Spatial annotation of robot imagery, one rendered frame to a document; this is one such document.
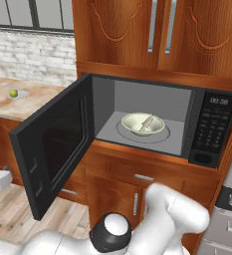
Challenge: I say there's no wooden drawer front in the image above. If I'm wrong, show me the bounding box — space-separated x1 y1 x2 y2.
108 160 222 200

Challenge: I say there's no wooden counter cabinet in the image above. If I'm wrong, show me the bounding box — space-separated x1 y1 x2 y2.
0 114 25 187

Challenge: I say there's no silver lower cupboard handle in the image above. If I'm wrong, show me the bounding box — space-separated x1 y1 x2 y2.
132 192 139 217

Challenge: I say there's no pale fish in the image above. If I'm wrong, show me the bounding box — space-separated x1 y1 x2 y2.
140 115 154 131

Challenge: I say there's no black microwave door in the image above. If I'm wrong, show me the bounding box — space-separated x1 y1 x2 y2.
8 73 96 222

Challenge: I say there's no silver cupboard handle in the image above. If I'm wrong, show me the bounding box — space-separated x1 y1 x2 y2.
164 0 178 56
132 192 139 217
147 0 158 54

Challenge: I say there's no small white plate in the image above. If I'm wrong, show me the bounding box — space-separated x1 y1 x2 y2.
6 90 31 101

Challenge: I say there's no black framed window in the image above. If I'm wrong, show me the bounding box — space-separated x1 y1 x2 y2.
0 0 75 35

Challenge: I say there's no wooden lower cupboard door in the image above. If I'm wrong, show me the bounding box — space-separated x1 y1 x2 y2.
87 174 145 231

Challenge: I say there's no silver drawer handle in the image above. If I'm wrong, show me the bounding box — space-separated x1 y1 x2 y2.
60 187 80 196
133 173 155 183

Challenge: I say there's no wooden cupboard door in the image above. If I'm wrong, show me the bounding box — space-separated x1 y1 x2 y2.
72 0 163 70
157 0 232 80
87 174 145 231

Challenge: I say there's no pale green bowl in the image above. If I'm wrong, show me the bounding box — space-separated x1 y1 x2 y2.
120 112 166 137

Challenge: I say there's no black microwave oven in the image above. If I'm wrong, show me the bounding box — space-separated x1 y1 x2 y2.
91 73 232 169

